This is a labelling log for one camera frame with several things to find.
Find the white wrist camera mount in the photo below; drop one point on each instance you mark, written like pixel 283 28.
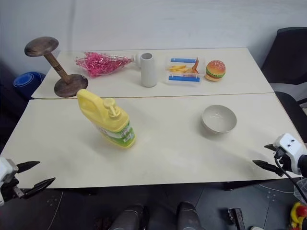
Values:
pixel 291 146
pixel 6 167

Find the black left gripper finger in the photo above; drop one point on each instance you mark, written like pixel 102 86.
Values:
pixel 27 165
pixel 38 187

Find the black office chair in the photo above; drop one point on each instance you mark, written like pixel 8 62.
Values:
pixel 287 60

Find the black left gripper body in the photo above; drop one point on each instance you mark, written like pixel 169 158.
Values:
pixel 9 189

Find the dark rounded shape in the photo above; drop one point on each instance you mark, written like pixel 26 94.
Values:
pixel 189 216
pixel 127 218

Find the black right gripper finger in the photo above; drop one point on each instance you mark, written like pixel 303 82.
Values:
pixel 267 165
pixel 271 146

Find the black and brown bracket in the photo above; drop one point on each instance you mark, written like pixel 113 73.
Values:
pixel 236 218

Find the yellow and red toy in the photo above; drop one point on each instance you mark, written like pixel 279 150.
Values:
pixel 297 214

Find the pink flower bouquet in wrap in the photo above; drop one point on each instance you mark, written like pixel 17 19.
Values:
pixel 100 63

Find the blue round cushion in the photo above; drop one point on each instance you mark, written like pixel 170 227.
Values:
pixel 26 82

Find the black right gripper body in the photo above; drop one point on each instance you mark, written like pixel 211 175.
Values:
pixel 286 163

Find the toy hamburger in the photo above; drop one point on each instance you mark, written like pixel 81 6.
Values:
pixel 215 70

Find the yellow detergent bottle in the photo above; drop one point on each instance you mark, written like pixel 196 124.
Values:
pixel 112 119

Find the clear plastic box blue clips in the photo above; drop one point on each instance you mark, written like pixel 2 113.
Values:
pixel 183 77

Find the grey ceramic bowl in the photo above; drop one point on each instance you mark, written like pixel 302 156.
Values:
pixel 219 118

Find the dark wooden hat stand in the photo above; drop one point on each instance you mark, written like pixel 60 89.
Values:
pixel 69 86

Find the white cylindrical vase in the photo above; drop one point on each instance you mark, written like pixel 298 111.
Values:
pixel 148 72

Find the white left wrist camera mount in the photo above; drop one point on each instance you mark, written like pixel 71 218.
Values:
pixel 6 167

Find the toy french fries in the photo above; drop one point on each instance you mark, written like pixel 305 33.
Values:
pixel 178 69

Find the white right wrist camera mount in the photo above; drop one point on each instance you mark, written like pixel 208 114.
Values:
pixel 291 146

